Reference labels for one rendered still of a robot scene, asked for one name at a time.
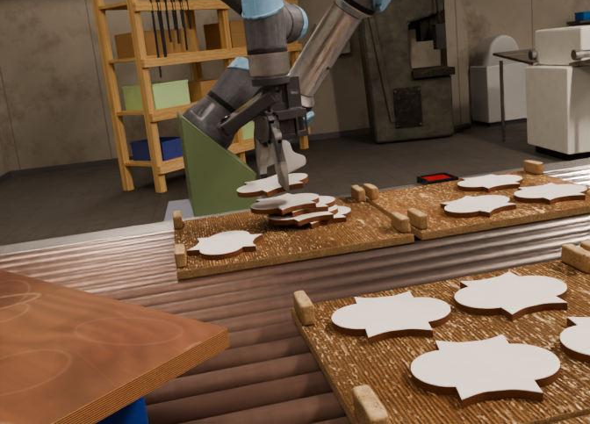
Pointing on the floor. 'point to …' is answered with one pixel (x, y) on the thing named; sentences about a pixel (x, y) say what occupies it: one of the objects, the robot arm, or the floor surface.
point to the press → (397, 97)
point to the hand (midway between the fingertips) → (271, 183)
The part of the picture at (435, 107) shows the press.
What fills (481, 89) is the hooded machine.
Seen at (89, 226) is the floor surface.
